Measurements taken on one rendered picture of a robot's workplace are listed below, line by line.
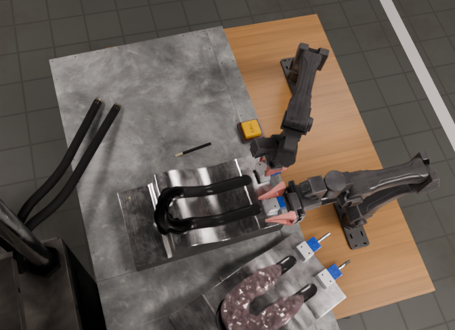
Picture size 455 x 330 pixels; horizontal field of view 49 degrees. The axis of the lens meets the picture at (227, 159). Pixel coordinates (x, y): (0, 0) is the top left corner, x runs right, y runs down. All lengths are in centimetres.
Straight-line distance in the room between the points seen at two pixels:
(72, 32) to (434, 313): 249
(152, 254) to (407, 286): 86
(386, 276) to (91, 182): 106
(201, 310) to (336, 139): 83
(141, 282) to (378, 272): 79
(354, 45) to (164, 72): 160
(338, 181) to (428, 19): 243
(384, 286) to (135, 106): 109
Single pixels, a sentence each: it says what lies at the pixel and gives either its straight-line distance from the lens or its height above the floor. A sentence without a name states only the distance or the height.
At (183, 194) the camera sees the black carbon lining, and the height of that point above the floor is 92.
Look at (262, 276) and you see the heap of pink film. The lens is 158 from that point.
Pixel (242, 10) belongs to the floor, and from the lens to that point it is 326.
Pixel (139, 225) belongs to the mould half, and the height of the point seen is 86.
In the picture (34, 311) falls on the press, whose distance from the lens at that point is 172.
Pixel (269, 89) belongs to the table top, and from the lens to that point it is 198.
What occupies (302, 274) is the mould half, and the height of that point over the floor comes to 85.
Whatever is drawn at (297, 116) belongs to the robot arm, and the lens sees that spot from 146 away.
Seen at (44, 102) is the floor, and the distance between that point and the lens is 292.
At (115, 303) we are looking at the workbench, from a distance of 167.
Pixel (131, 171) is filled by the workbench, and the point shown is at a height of 80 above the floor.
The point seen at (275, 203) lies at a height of 92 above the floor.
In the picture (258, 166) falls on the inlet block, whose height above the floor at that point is 94.
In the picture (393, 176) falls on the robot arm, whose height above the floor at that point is 123.
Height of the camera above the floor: 244
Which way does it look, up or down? 65 degrees down
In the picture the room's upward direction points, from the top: 13 degrees clockwise
